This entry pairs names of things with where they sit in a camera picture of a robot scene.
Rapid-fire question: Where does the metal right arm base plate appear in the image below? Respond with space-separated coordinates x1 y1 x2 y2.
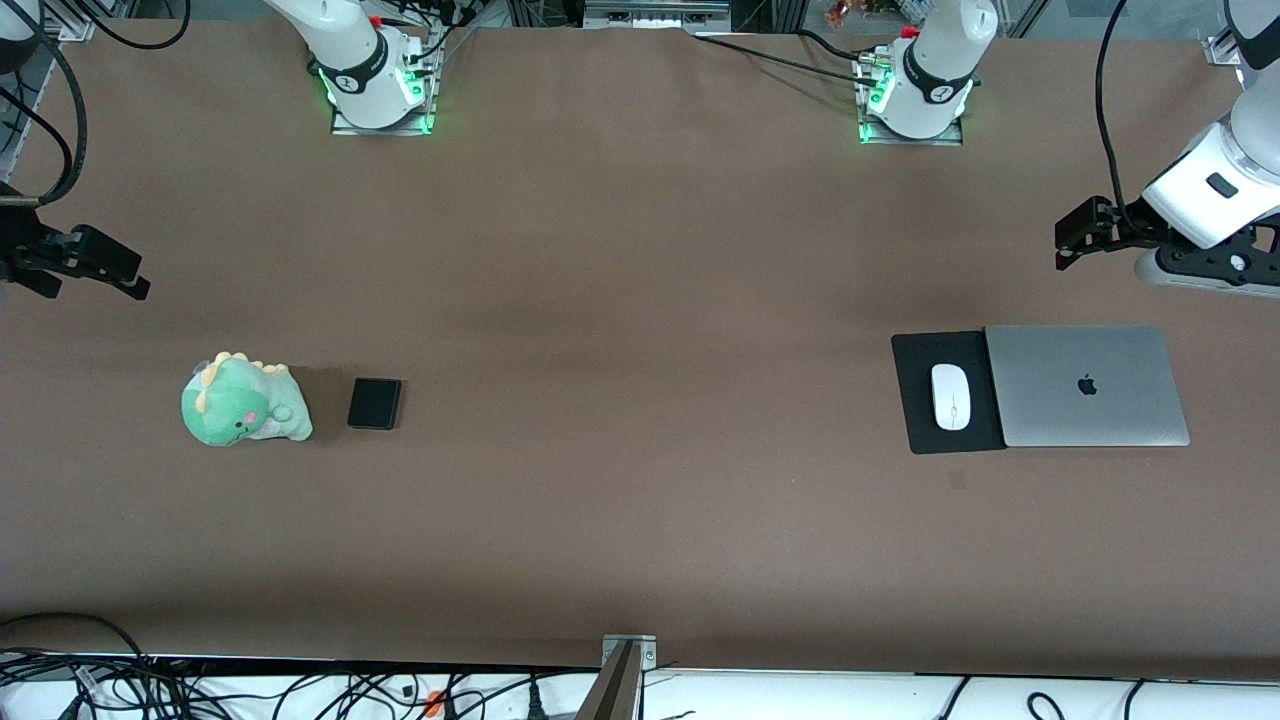
329 40 437 137

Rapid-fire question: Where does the green dinosaur plush toy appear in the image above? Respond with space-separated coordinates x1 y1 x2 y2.
181 351 314 447

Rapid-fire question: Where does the black mouse pad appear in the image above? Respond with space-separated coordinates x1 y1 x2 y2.
891 331 1008 455

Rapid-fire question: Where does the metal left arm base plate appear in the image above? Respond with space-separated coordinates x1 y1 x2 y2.
857 50 965 147

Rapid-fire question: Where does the metal table edge bracket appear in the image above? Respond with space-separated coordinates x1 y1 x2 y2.
575 634 659 720

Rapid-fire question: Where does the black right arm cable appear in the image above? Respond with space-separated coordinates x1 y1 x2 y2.
0 25 91 209

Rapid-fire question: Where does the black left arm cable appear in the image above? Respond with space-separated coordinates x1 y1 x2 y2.
1094 0 1141 221

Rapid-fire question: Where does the white computer mouse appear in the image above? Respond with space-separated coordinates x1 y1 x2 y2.
931 363 973 432

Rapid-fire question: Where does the aluminium frame with sockets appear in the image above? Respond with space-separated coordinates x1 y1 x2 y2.
583 0 733 32

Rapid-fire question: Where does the silver closed laptop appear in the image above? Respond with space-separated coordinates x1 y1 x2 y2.
984 324 1192 448

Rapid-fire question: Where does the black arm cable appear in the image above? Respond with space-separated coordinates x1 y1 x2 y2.
0 25 91 209
1094 0 1141 221

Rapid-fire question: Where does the black looped floor cable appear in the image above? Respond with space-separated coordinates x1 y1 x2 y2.
0 611 153 693

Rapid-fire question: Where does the black cable to base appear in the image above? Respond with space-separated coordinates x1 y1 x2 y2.
693 28 883 79

